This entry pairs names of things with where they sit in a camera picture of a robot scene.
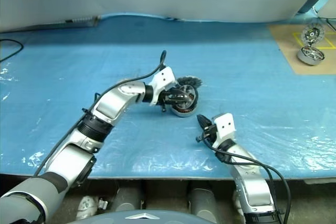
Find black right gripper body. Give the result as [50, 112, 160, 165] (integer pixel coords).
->
[195, 123, 219, 144]

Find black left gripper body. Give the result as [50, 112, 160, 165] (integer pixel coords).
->
[158, 90, 176, 112]

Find black rotor ring silver spokes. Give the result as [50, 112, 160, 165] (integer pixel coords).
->
[172, 85, 199, 110]

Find silver motor housing copper windings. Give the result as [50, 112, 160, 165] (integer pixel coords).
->
[169, 94, 201, 119]

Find black finned gear part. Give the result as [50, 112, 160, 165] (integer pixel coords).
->
[175, 76, 203, 89]

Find spare silver motor housing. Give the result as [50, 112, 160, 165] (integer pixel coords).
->
[297, 46, 327, 66]

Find round grey patterned plate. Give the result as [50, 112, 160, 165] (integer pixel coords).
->
[302, 24, 327, 45]

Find gray rounded cylinder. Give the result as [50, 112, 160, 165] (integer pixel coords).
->
[114, 180, 145, 212]
[187, 186, 219, 216]

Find blue table mat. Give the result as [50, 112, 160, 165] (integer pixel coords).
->
[0, 11, 336, 182]

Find gray robot torso cover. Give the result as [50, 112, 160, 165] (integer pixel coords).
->
[96, 209, 190, 224]

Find brown cardboard mat yellow tape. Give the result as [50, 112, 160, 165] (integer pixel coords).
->
[267, 23, 336, 76]

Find white rounded object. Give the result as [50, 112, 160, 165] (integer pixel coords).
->
[76, 194, 109, 220]

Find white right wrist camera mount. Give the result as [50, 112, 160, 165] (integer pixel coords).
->
[213, 112, 237, 141]

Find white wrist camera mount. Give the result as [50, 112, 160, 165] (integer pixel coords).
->
[213, 112, 237, 141]
[150, 66, 176, 107]

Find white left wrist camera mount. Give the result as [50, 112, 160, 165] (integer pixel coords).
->
[150, 66, 176, 107]

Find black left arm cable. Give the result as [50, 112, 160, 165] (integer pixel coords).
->
[33, 49, 168, 178]

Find thin black loose cable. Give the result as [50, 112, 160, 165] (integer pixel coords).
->
[0, 38, 25, 62]

